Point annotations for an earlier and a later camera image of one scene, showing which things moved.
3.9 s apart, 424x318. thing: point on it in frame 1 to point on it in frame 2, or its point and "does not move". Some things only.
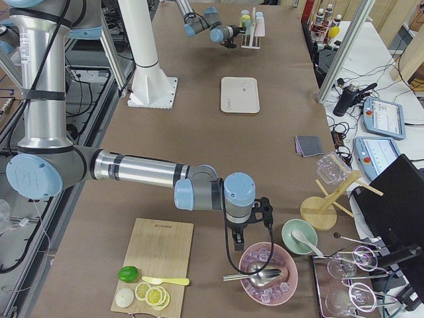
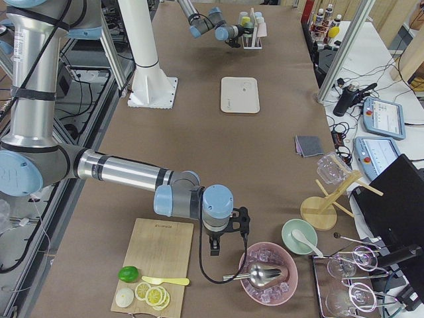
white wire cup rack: (255, 41) does not move
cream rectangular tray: (240, 95) does not move
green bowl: (308, 231) does not move
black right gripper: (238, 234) to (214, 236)
